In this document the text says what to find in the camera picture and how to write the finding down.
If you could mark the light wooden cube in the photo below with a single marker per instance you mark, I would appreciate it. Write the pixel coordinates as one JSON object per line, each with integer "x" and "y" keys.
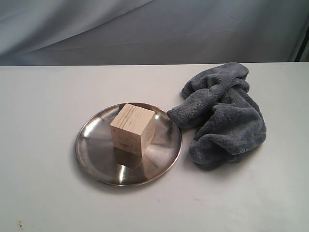
{"x": 133, "y": 129}

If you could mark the blue-grey fluffy towel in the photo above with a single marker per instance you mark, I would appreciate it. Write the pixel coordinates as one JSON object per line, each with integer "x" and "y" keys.
{"x": 230, "y": 122}

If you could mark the round stainless steel plate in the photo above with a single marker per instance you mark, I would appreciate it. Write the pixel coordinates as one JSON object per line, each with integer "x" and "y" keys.
{"x": 109, "y": 165}

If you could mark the grey fabric backdrop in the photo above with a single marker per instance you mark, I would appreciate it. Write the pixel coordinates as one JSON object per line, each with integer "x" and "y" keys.
{"x": 135, "y": 32}

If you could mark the black pole at right edge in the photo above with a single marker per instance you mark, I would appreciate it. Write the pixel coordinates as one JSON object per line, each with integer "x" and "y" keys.
{"x": 302, "y": 47}

